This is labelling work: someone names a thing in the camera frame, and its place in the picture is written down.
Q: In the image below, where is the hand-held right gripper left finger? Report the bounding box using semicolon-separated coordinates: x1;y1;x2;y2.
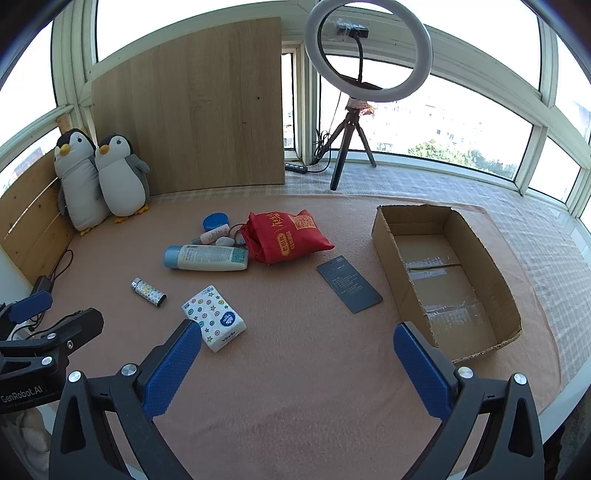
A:
48;318;204;480

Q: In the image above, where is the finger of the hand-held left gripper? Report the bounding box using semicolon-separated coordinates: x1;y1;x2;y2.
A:
18;308;105;357
0;291;52;341

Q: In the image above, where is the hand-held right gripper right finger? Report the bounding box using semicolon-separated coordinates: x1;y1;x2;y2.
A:
392;322;546;480

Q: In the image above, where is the star print tissue pack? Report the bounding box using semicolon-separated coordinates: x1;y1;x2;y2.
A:
181;285;247;353

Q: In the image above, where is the patterned lighter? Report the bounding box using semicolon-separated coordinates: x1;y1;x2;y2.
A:
131;278;167;308

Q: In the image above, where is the cardboard box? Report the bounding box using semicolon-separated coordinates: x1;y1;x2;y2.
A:
372;204;522;364

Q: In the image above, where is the dark grey card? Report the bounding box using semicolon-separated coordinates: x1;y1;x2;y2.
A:
317;255;384;314

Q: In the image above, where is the white lotion bottle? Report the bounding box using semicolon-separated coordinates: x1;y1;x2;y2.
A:
165;244;250;273

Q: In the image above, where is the small cream tube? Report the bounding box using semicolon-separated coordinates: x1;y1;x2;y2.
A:
191;224;230;245

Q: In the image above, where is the red cloth bag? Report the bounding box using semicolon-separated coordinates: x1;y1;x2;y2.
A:
240;210;336;265

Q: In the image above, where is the person's left hand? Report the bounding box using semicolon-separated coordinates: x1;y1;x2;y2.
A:
0;406;51;480

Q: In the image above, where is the black power adapter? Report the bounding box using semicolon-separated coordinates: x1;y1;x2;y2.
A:
28;249;75;296

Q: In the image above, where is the pine wood panel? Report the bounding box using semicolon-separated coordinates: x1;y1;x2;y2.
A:
0;150;77;284

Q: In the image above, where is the grey penguin plush toy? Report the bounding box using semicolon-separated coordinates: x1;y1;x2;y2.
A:
54;129;109;237
95;134;151;225

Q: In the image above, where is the large wooden board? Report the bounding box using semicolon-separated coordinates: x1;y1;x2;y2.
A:
91;17;286;197

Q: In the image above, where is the black webcam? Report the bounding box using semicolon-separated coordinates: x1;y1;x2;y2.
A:
333;18;370;41

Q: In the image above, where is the black cable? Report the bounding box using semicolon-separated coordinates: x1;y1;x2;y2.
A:
314;90;345;174

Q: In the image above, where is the white ring light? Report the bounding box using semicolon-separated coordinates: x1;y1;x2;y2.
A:
305;0;433;103

